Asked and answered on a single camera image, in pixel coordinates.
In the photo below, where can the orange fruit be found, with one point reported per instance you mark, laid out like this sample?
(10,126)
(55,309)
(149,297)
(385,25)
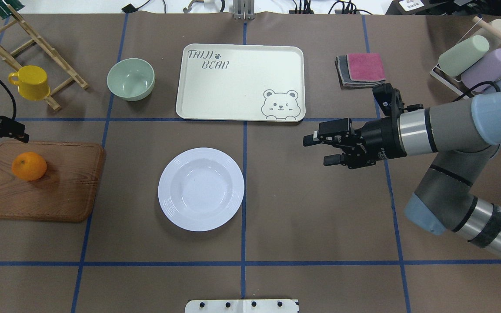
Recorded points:
(29,166)

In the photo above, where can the green cup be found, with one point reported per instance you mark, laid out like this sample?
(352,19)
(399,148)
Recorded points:
(463,55)

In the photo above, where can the wooden cutting board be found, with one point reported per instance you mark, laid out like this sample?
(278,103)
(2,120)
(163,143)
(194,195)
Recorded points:
(66,192)

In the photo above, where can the pink cloth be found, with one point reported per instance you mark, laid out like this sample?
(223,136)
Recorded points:
(365,67)

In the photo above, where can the dark green mug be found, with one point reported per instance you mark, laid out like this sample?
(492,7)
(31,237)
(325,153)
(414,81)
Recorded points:
(5,11)

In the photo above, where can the wooden dish rack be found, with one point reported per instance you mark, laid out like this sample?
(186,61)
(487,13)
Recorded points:
(38,51)

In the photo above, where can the green bowl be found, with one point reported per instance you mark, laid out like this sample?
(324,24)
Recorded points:
(131,79)

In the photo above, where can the white wire cup rack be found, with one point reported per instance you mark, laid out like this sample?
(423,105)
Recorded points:
(479,25)

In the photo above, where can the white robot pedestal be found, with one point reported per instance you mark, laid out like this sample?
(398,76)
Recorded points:
(243,306)

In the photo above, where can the yellow mug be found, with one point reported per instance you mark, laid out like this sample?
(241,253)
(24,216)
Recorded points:
(32,82)

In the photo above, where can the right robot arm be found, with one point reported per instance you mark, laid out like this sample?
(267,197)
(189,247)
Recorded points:
(464,135)

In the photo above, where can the aluminium frame post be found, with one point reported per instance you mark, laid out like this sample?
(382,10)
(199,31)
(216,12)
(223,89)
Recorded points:
(244,10)

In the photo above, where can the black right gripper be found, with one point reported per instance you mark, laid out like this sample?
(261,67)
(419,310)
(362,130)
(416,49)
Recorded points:
(378,138)

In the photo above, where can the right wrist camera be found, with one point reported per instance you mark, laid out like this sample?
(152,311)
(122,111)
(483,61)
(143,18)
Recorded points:
(390,101)

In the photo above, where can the grey cloth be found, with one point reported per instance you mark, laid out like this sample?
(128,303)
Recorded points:
(341,66)

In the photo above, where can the cream bear tray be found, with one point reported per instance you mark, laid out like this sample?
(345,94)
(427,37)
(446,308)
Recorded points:
(241,82)

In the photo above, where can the purple cup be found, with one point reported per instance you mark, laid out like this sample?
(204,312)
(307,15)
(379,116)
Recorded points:
(488,68)

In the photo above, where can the white round plate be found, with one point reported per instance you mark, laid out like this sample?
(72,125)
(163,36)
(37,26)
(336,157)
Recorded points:
(201,189)

